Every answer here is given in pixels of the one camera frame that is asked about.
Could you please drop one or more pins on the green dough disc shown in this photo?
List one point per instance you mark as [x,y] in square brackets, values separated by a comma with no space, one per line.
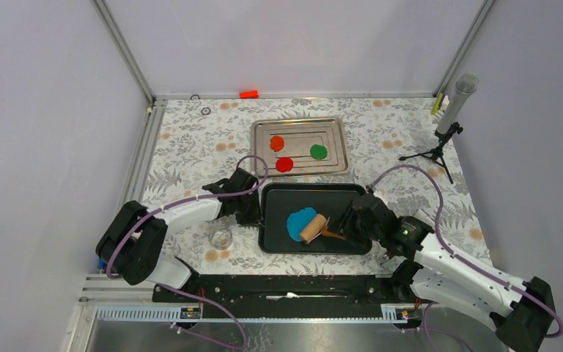
[318,152]

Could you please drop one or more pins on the silver metal tray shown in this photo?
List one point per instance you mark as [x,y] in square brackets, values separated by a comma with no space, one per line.
[299,135]

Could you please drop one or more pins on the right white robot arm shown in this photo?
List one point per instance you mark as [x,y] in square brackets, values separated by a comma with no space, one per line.
[519,311]

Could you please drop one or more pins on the red dough disc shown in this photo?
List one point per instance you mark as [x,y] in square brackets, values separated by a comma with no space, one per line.
[284,164]

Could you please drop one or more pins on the black plastic tray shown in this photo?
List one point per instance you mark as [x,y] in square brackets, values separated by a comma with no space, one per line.
[283,200]

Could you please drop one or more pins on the yellow marker pen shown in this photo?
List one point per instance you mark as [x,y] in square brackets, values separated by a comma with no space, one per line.
[437,104]

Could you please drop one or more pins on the orange block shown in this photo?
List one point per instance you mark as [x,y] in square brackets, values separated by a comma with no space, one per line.
[251,94]

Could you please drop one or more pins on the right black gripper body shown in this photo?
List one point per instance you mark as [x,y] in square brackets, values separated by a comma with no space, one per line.
[351,224]

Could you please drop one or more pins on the small glass bowl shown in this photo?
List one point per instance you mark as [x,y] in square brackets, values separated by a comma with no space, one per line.
[220,238]

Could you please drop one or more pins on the blue dough piece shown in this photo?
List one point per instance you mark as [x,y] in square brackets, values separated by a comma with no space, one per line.
[298,221]

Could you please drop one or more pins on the orange dough disc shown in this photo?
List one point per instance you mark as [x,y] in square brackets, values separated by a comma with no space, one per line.
[276,143]

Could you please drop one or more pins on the wooden dough roller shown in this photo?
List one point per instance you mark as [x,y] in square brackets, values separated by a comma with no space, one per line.
[318,226]

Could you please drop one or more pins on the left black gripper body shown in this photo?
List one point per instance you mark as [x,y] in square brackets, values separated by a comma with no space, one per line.
[248,213]

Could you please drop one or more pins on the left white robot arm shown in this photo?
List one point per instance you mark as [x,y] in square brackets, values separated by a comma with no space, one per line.
[131,246]

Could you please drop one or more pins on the grey microphone on tripod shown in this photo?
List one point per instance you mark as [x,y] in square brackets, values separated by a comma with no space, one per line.
[448,125]

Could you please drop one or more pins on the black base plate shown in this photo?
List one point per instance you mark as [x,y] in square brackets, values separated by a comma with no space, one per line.
[283,296]

